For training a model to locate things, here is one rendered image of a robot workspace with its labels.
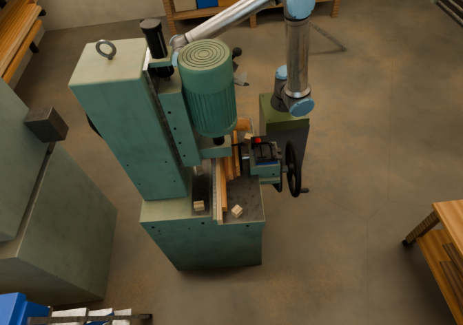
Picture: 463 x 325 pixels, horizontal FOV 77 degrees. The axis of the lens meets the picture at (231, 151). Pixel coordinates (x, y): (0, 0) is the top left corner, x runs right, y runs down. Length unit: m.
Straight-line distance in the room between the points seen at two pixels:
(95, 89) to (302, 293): 1.69
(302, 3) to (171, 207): 1.06
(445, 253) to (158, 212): 1.70
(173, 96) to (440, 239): 1.86
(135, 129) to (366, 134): 2.18
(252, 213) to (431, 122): 2.24
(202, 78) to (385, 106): 2.44
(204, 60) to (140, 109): 0.26
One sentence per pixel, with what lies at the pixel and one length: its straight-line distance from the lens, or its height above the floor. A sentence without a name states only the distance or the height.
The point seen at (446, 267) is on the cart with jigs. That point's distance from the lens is 2.20.
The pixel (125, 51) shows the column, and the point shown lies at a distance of 1.04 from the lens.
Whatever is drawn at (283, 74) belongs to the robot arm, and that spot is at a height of 0.91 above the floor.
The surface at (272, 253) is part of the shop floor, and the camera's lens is 2.14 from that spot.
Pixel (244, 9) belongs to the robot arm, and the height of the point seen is 1.37.
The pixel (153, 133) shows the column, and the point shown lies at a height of 1.28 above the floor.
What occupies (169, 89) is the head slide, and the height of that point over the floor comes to 1.42.
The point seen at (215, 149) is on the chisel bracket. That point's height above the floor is 1.06.
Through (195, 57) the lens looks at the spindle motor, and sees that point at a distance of 0.96.
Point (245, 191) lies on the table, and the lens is 1.31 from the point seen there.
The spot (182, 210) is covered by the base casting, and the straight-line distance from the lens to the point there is 1.42.
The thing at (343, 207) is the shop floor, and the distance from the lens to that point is 2.36.
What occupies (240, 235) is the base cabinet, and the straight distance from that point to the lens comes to 1.59.
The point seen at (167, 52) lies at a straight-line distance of 0.97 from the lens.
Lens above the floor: 2.04
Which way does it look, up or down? 52 degrees down
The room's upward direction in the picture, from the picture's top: 7 degrees counter-clockwise
